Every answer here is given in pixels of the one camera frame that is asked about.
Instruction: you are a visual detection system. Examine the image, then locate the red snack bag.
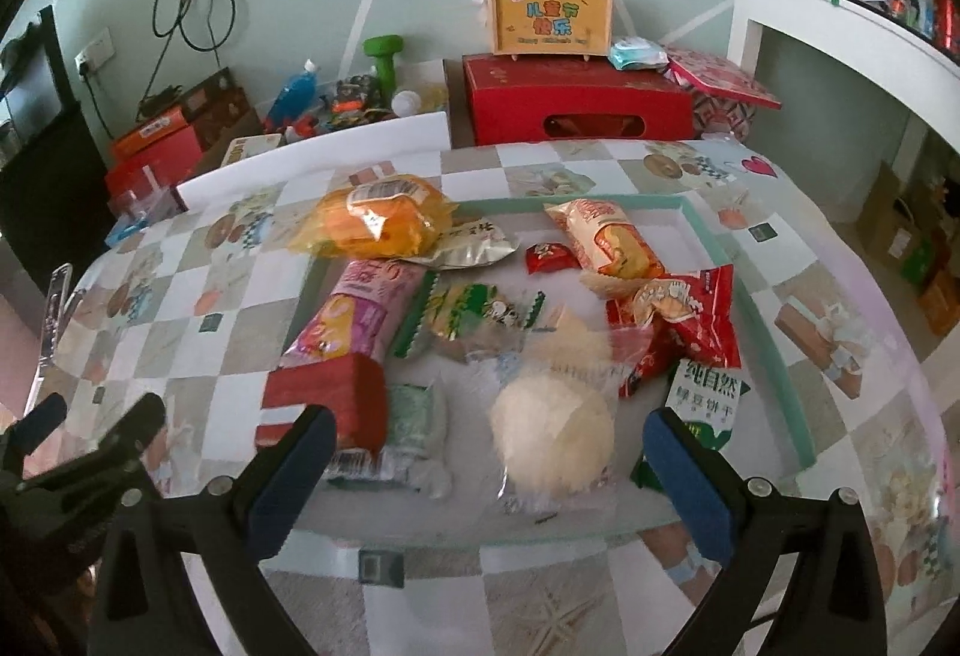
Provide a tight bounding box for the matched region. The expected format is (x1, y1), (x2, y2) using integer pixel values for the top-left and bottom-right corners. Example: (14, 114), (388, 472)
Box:
(605, 264), (742, 399)

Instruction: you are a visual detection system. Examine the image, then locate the wet wipes pack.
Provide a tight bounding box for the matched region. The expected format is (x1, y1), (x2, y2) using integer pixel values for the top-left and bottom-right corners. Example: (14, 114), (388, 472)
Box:
(608, 35), (670, 71)

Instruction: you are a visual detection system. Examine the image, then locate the yellow carry box with handle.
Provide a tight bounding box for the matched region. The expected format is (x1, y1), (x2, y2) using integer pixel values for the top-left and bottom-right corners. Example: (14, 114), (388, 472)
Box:
(478, 0), (613, 58)

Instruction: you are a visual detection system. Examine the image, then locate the pink snack bag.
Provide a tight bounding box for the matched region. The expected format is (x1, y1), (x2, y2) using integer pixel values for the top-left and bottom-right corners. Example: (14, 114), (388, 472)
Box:
(278, 260), (428, 369)

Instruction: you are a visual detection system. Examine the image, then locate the white tray with green rim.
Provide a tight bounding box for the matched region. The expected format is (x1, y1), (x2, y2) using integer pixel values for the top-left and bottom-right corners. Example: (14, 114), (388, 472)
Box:
(296, 195), (814, 547)

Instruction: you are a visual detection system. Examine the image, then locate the green dumbbell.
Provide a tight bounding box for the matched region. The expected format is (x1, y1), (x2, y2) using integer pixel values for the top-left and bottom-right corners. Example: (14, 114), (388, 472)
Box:
(363, 34), (404, 102)

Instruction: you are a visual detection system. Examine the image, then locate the orange bread bag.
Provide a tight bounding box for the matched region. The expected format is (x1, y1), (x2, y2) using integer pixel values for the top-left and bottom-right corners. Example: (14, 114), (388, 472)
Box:
(288, 174), (457, 258)

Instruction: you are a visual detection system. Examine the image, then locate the round white bun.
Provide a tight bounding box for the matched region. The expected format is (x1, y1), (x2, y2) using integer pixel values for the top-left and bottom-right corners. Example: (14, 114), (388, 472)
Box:
(488, 307), (630, 514)

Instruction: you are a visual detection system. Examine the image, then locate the large red gift box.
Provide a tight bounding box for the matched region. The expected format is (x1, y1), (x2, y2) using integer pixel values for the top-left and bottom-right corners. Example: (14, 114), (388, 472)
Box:
(462, 55), (695, 146)

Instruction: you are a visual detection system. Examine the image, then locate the white shelf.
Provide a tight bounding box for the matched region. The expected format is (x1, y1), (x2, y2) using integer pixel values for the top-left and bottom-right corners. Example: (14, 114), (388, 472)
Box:
(727, 0), (960, 148)

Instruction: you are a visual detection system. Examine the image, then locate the card game box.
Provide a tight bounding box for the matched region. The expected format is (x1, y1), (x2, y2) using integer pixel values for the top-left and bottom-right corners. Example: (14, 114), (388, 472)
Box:
(220, 133), (283, 167)

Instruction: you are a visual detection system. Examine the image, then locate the small red candy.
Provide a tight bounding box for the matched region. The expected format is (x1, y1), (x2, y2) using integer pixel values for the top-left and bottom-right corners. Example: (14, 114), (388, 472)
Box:
(524, 242), (581, 275)

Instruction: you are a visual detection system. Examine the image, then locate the black cabinet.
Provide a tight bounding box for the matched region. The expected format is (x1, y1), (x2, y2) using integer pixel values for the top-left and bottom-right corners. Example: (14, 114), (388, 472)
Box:
(2, 7), (114, 289)

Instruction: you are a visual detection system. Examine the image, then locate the red cracker pack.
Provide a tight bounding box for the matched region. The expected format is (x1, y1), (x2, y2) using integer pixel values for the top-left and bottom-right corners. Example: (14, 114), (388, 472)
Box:
(254, 353), (389, 455)

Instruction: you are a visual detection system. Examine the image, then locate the green white snack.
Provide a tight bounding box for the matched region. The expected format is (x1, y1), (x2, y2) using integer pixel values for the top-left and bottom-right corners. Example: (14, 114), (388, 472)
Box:
(322, 381), (452, 500)

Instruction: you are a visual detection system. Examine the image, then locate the silver beige snack bag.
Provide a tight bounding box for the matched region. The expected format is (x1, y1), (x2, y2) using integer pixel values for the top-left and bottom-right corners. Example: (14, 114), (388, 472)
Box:
(407, 218), (519, 271)

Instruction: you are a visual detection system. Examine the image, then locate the red box under orange box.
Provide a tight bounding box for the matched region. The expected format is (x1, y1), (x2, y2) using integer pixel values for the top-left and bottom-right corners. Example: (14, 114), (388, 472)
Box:
(104, 125), (202, 198)

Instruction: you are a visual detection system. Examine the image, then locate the blue bottle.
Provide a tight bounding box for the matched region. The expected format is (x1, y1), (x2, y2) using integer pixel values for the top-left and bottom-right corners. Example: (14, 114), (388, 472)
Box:
(263, 60), (317, 133)

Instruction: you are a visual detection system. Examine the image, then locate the clear plastic box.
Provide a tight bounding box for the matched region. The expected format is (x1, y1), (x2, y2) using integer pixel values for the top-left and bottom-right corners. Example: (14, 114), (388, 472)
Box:
(109, 165), (187, 227)

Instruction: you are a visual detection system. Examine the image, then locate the green biscuit pack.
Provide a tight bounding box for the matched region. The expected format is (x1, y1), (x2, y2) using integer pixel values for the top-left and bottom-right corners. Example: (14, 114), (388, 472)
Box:
(664, 359), (752, 452)

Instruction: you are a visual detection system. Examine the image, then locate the wall power socket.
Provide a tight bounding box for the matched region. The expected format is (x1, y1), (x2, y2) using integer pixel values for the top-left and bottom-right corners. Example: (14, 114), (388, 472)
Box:
(75, 28), (116, 76)

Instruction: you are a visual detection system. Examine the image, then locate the pile of toys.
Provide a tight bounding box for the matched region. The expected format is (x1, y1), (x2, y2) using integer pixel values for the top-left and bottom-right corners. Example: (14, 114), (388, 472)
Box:
(285, 74), (394, 141)

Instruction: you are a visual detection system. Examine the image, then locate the orange flat box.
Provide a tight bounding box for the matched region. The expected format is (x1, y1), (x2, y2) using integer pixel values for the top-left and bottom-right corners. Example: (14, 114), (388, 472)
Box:
(110, 106), (187, 163)

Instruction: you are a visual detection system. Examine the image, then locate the green cake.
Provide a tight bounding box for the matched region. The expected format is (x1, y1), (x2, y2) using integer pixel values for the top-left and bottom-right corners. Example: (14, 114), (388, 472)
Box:
(391, 271), (547, 363)

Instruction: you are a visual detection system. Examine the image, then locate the red patterned flat box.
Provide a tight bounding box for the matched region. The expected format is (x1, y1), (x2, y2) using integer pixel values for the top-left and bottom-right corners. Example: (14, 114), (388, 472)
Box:
(665, 47), (781, 143)

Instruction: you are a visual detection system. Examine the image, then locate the long beige snack bag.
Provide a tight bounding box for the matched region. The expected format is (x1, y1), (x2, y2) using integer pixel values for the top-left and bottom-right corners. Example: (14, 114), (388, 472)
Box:
(544, 198), (665, 299)

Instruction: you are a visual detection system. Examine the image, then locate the checkered tablecloth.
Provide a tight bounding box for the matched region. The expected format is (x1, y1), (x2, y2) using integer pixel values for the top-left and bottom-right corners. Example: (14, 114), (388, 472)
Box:
(49, 138), (958, 654)

